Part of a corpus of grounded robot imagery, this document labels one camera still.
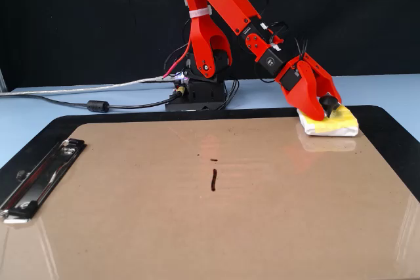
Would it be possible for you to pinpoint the brown glossy sheet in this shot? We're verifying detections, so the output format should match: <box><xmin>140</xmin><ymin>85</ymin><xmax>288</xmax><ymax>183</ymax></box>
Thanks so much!
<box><xmin>0</xmin><ymin>115</ymin><xmax>420</xmax><ymax>280</ymax></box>

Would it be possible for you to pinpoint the silver metal clip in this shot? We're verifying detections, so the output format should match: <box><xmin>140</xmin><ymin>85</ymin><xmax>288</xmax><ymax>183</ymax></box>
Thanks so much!
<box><xmin>0</xmin><ymin>138</ymin><xmax>87</xmax><ymax>224</ymax></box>

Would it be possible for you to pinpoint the black cable with ferrite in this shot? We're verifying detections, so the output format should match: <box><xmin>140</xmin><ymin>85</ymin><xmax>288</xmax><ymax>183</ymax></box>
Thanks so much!
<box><xmin>0</xmin><ymin>86</ymin><xmax>187</xmax><ymax>114</ymax></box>

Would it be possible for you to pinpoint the yellow sponge with white cloth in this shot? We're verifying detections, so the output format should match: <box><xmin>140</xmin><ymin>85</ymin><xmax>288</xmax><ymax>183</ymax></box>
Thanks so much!
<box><xmin>297</xmin><ymin>104</ymin><xmax>360</xmax><ymax>138</ymax></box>

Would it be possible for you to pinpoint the black round knob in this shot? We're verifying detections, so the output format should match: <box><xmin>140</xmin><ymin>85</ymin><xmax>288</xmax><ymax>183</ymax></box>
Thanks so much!
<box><xmin>318</xmin><ymin>95</ymin><xmax>341</xmax><ymax>119</ymax></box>

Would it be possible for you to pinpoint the brown clipboard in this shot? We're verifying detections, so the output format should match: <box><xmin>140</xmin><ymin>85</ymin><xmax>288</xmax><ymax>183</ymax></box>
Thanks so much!
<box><xmin>0</xmin><ymin>104</ymin><xmax>420</xmax><ymax>280</ymax></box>

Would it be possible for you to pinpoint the black backdrop cloth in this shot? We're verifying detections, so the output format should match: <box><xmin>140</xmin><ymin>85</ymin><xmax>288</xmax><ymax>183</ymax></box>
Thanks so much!
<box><xmin>0</xmin><ymin>0</ymin><xmax>420</xmax><ymax>92</ymax></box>

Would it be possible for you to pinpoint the black cable bundle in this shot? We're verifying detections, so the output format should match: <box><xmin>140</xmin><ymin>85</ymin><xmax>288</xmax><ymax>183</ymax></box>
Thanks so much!
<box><xmin>224</xmin><ymin>78</ymin><xmax>240</xmax><ymax>111</ymax></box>

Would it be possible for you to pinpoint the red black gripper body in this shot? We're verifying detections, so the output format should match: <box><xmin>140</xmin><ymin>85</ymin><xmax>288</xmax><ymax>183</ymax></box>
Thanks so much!
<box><xmin>274</xmin><ymin>58</ymin><xmax>308</xmax><ymax>93</ymax></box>

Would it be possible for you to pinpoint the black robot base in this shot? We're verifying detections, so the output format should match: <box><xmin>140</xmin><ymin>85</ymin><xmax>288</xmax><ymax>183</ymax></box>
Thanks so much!
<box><xmin>164</xmin><ymin>75</ymin><xmax>228</xmax><ymax>112</ymax></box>

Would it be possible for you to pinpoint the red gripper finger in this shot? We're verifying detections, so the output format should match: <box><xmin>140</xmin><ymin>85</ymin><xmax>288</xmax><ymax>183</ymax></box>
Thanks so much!
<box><xmin>283</xmin><ymin>60</ymin><xmax>327</xmax><ymax>122</ymax></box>
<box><xmin>303</xmin><ymin>52</ymin><xmax>343</xmax><ymax>106</ymax></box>

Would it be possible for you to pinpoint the silver braided cable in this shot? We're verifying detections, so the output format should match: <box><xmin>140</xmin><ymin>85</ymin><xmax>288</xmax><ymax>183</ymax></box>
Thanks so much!
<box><xmin>0</xmin><ymin>75</ymin><xmax>177</xmax><ymax>98</ymax></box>

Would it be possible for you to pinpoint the white strap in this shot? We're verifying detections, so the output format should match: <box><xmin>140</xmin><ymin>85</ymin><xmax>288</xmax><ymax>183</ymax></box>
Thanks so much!
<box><xmin>188</xmin><ymin>5</ymin><xmax>213</xmax><ymax>19</ymax></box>

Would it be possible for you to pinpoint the controller board with purple light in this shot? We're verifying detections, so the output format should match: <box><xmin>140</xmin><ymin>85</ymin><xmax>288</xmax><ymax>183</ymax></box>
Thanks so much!
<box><xmin>173</xmin><ymin>71</ymin><xmax>190</xmax><ymax>85</ymax></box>

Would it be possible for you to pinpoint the red wire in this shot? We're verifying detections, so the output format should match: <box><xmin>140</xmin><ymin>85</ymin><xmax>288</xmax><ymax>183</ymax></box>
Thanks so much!
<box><xmin>162</xmin><ymin>36</ymin><xmax>193</xmax><ymax>80</ymax></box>

